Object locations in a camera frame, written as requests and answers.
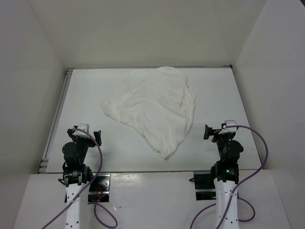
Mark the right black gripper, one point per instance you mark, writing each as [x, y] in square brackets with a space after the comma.
[210, 131]

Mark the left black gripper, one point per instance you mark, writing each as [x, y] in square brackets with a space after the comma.
[89, 140]

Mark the white tank top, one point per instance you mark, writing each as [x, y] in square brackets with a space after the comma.
[158, 103]

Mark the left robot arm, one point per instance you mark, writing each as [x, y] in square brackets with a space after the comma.
[77, 176]

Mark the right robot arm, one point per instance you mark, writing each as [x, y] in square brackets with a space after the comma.
[227, 213]

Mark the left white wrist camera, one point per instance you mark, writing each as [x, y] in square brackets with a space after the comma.
[81, 130]

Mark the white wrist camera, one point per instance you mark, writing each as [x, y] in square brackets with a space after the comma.
[228, 126]
[81, 130]

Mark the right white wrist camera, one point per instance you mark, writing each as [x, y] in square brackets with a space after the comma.
[228, 126]

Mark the aluminium table edge rail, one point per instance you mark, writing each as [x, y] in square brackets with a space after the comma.
[44, 160]

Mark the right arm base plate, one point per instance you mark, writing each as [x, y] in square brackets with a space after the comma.
[205, 186]

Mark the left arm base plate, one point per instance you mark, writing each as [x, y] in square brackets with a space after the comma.
[99, 189]

